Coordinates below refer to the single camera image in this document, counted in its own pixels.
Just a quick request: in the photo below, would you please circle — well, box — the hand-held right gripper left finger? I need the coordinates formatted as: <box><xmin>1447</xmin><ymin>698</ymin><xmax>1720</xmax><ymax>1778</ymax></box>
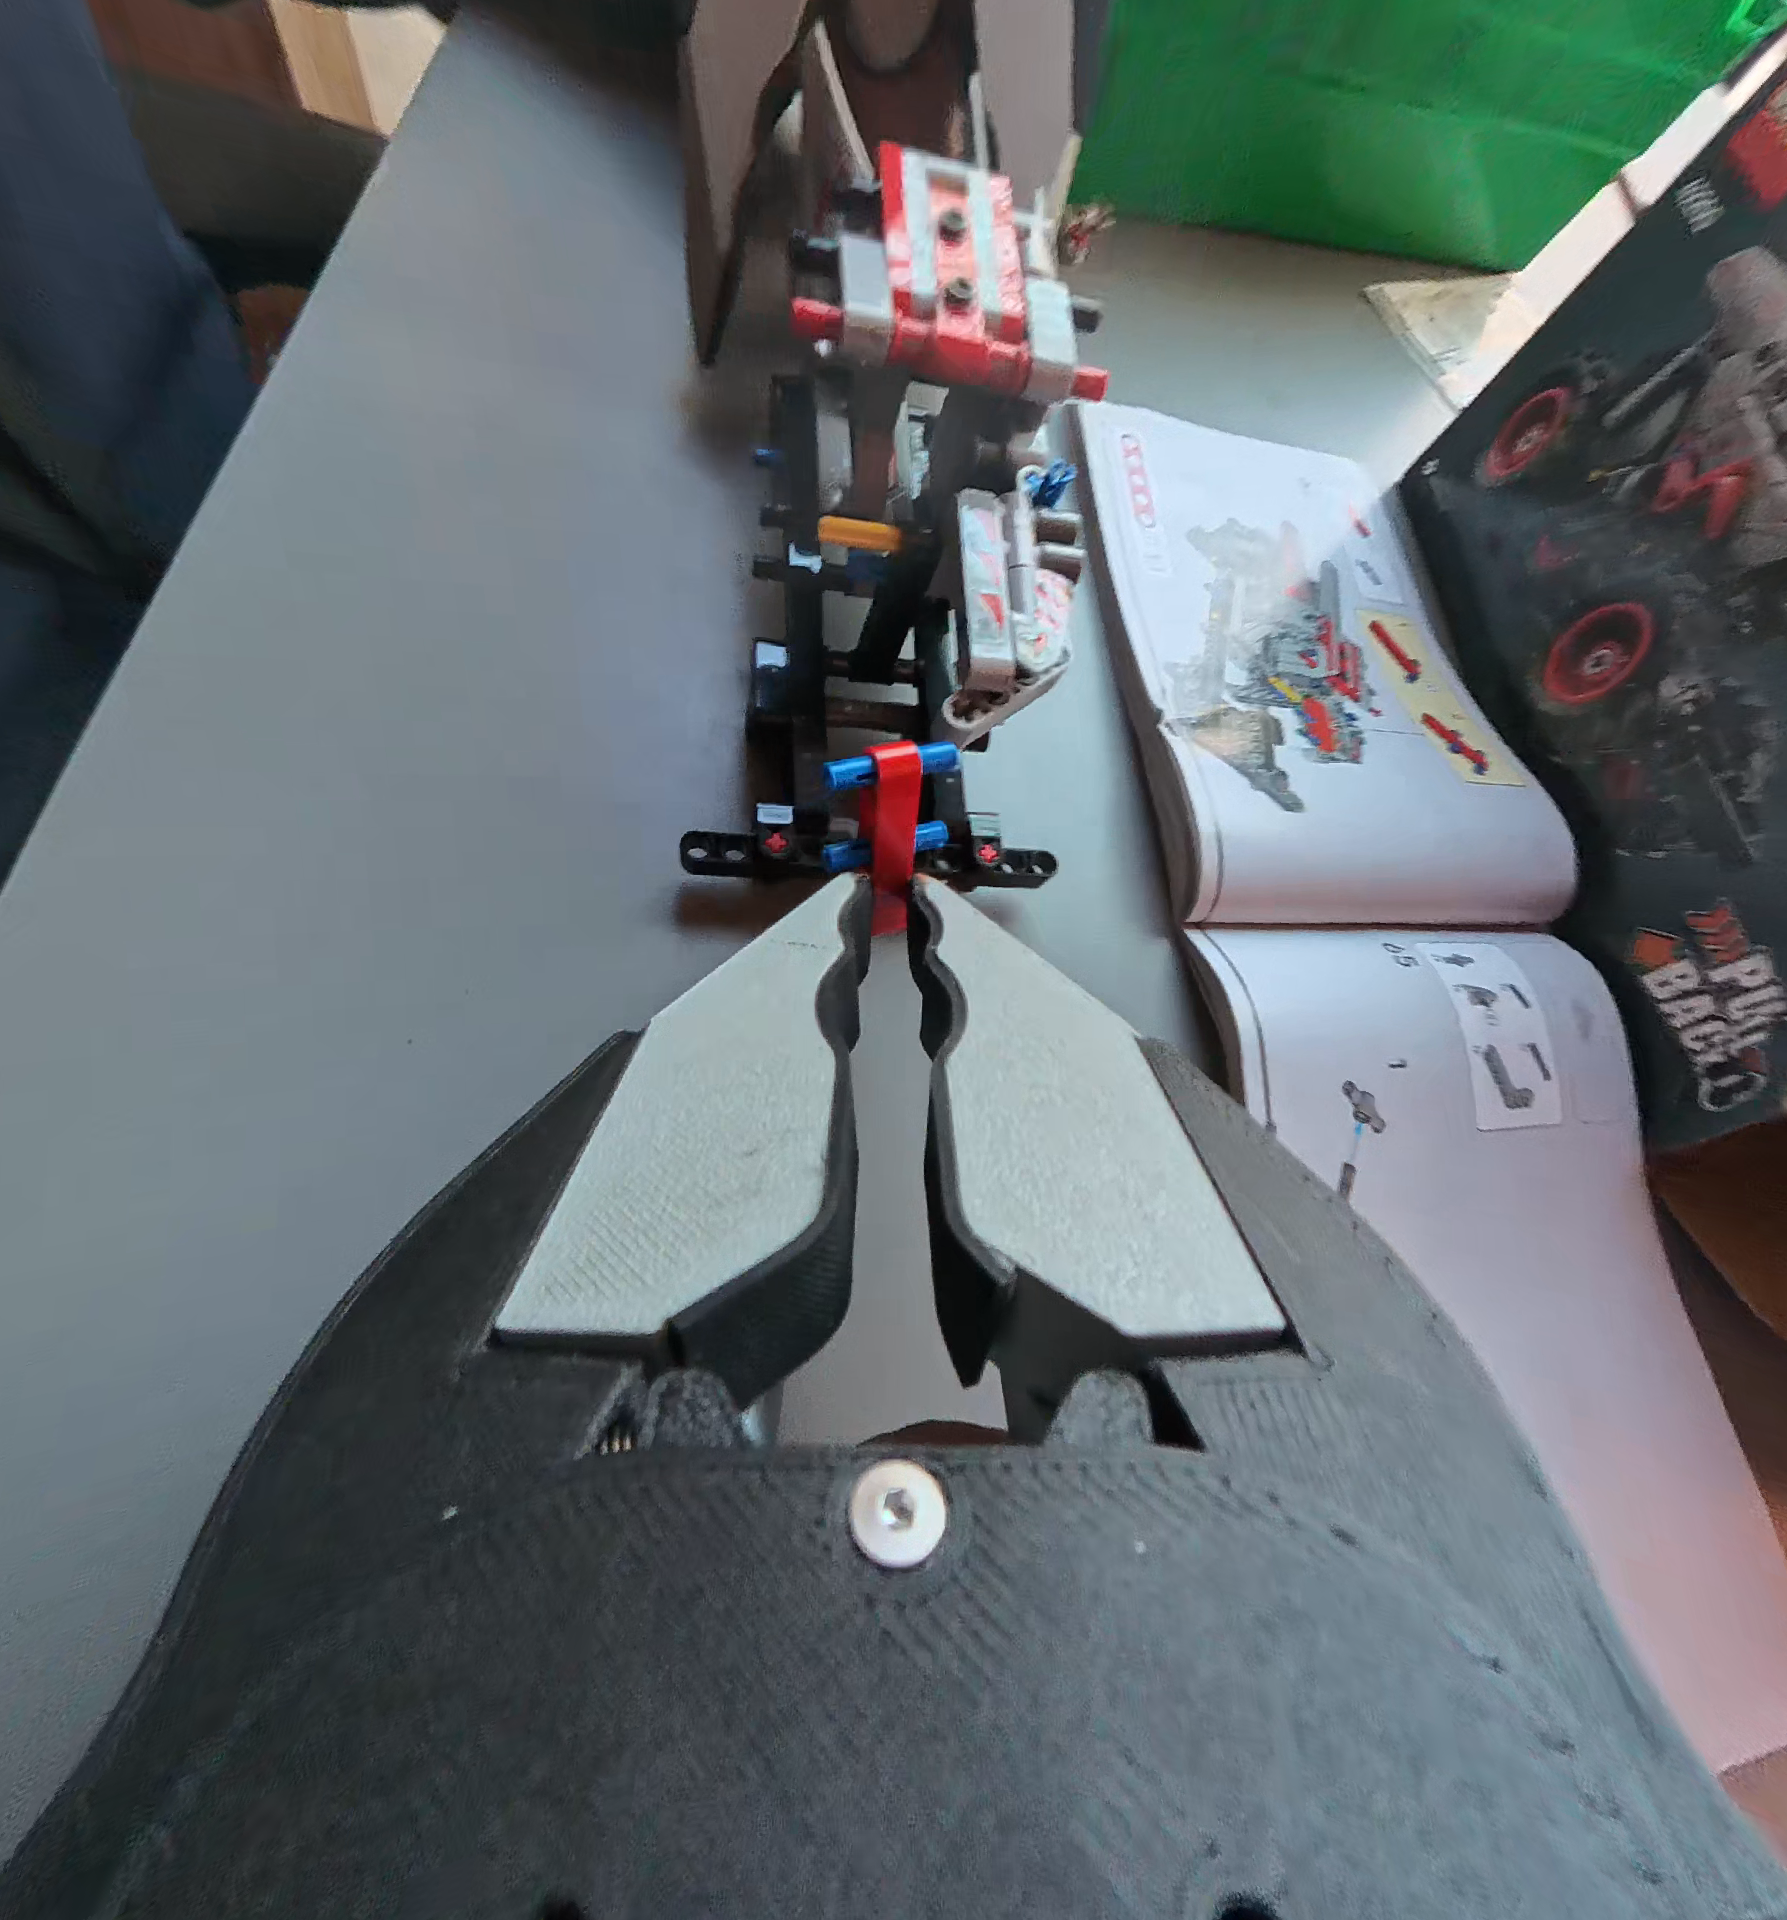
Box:
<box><xmin>491</xmin><ymin>874</ymin><xmax>865</xmax><ymax>1408</ymax></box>

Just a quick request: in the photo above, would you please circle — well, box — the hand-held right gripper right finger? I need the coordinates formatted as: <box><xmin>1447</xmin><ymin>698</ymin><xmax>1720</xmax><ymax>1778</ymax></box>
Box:
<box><xmin>912</xmin><ymin>877</ymin><xmax>1295</xmax><ymax>1439</ymax></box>

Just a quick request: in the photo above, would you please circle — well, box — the red lego beam with blue pins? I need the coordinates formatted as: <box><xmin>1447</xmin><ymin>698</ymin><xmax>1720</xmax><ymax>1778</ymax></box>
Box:
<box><xmin>824</xmin><ymin>738</ymin><xmax>957</xmax><ymax>945</ymax></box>

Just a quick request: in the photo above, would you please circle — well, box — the black lego truck chassis model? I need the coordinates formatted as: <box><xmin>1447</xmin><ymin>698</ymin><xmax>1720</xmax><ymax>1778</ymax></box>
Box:
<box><xmin>677</xmin><ymin>141</ymin><xmax>1113</xmax><ymax>889</ymax></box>

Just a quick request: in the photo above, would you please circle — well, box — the white lego instruction booklet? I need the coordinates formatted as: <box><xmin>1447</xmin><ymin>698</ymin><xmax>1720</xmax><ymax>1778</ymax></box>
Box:
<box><xmin>1065</xmin><ymin>401</ymin><xmax>1787</xmax><ymax>1778</ymax></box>

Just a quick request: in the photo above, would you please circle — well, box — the black lego set box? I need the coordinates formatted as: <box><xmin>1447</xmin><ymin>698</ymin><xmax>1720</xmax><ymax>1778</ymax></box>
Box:
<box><xmin>1396</xmin><ymin>0</ymin><xmax>1787</xmax><ymax>1157</ymax></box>

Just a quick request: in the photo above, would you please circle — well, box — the small crumpled paper sheet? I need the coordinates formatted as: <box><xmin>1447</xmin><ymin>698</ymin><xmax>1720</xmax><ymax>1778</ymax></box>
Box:
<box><xmin>1360</xmin><ymin>269</ymin><xmax>1525</xmax><ymax>413</ymax></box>

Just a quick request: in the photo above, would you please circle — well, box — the person's dark blue clothing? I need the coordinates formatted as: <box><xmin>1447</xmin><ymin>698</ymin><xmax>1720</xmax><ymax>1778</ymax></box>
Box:
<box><xmin>0</xmin><ymin>0</ymin><xmax>385</xmax><ymax>1005</ymax></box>

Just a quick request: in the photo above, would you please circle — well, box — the green plastic bin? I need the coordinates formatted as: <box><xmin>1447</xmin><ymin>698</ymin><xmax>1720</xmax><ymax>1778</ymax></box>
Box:
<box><xmin>1065</xmin><ymin>0</ymin><xmax>1787</xmax><ymax>275</ymax></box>

